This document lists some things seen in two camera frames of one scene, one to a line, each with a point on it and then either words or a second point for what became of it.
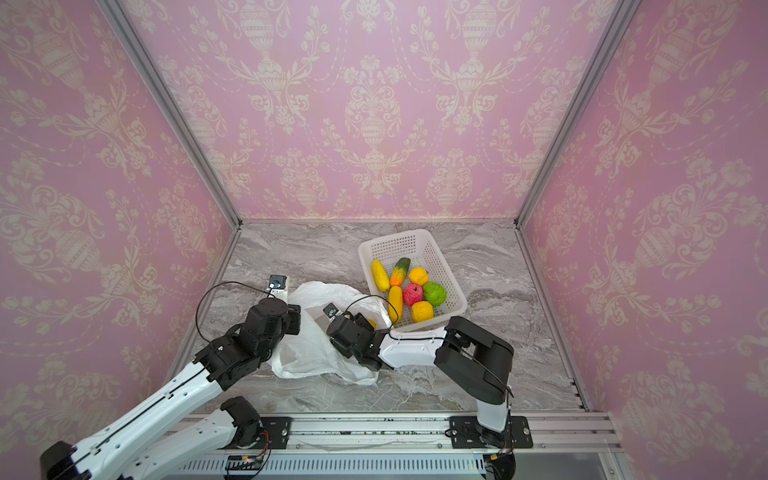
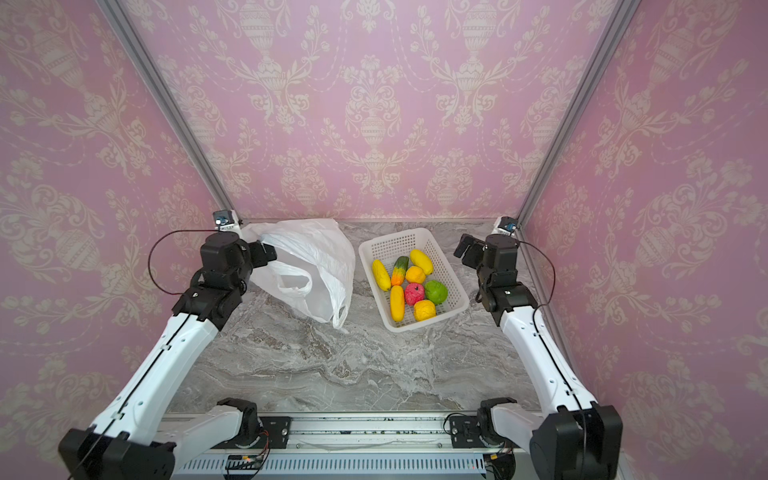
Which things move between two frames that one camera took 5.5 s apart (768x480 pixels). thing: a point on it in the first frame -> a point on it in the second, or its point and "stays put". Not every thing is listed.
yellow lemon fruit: [419, 276] stays put
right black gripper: [336, 335] -> [468, 249]
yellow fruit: [422, 311] stays put
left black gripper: [295, 317] -> [262, 257]
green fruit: [434, 293] stays put
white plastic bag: [311, 353] -> [314, 265]
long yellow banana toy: [395, 297] stays put
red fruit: [412, 293] stays put
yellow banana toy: [380, 275] stays put
